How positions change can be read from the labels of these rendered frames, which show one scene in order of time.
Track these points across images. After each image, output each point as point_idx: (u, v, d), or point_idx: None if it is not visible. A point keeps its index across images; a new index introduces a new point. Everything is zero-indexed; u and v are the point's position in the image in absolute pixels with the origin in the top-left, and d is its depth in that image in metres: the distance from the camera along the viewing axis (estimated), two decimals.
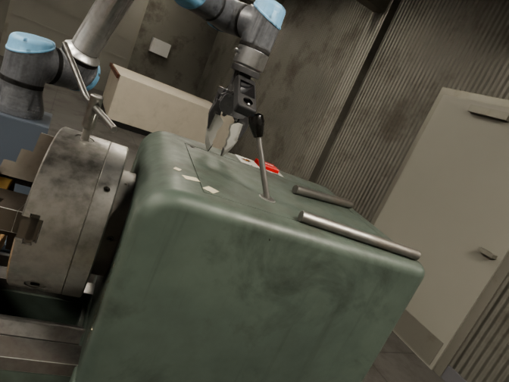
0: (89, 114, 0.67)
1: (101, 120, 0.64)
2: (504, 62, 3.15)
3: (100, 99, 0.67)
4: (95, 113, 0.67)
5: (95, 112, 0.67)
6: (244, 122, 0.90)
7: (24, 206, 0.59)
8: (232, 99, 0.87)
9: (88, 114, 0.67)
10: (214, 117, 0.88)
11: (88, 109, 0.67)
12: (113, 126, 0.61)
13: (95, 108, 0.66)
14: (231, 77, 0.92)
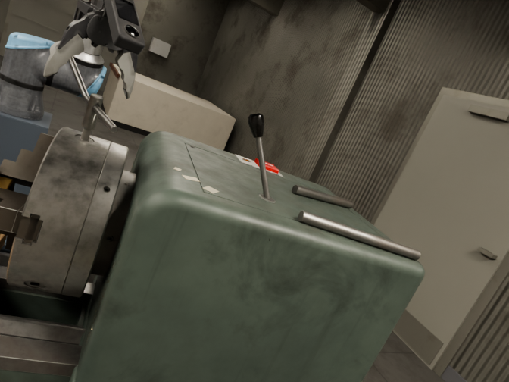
0: (89, 114, 0.67)
1: (101, 120, 0.64)
2: (504, 62, 3.15)
3: (100, 99, 0.67)
4: (95, 113, 0.67)
5: (95, 112, 0.67)
6: None
7: (24, 206, 0.59)
8: (104, 23, 0.64)
9: (88, 114, 0.67)
10: (74, 37, 0.62)
11: (88, 109, 0.67)
12: (113, 126, 0.61)
13: (95, 108, 0.66)
14: None
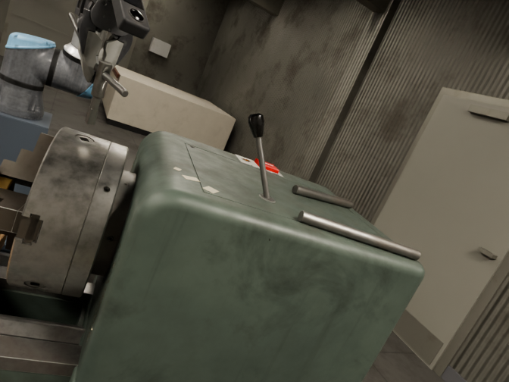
0: (98, 81, 0.65)
1: (111, 86, 0.62)
2: (504, 62, 3.15)
3: (109, 66, 0.65)
4: (104, 80, 0.65)
5: (104, 79, 0.65)
6: (126, 41, 0.68)
7: (24, 206, 0.59)
8: (108, 7, 0.63)
9: (97, 81, 0.65)
10: (88, 36, 0.64)
11: (98, 76, 0.65)
12: (124, 90, 0.59)
13: (104, 75, 0.64)
14: None
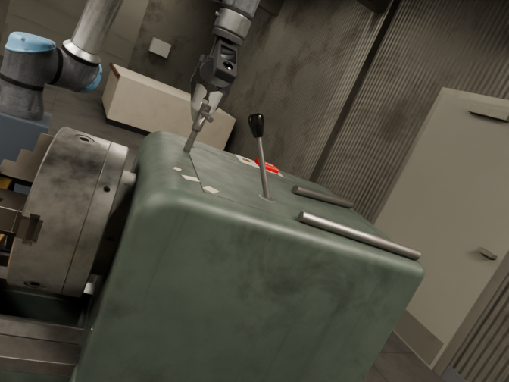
0: (198, 117, 0.83)
1: (204, 117, 0.79)
2: (504, 62, 3.15)
3: (208, 106, 0.83)
4: (202, 117, 0.83)
5: (202, 116, 0.83)
6: (224, 92, 0.86)
7: (24, 206, 0.59)
8: (213, 66, 0.83)
9: (197, 117, 0.83)
10: (196, 86, 0.84)
11: (198, 114, 0.83)
12: (210, 117, 0.75)
13: (203, 112, 0.82)
14: (213, 45, 0.88)
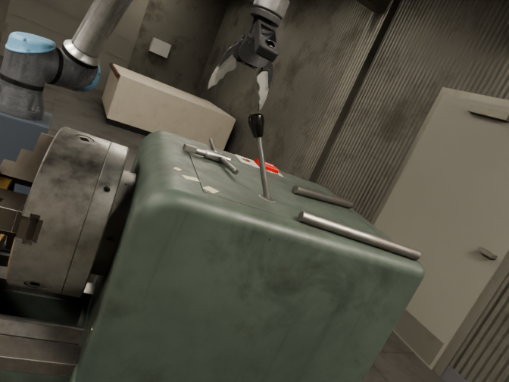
0: (218, 154, 0.87)
1: (229, 163, 0.83)
2: (504, 62, 3.15)
3: (229, 162, 0.89)
4: (219, 158, 0.87)
5: (220, 158, 0.87)
6: (268, 68, 0.87)
7: (24, 206, 0.59)
8: (251, 45, 0.84)
9: (217, 154, 0.87)
10: (229, 57, 0.84)
11: (220, 154, 0.88)
12: (238, 171, 0.80)
13: (226, 159, 0.87)
14: (250, 26, 0.88)
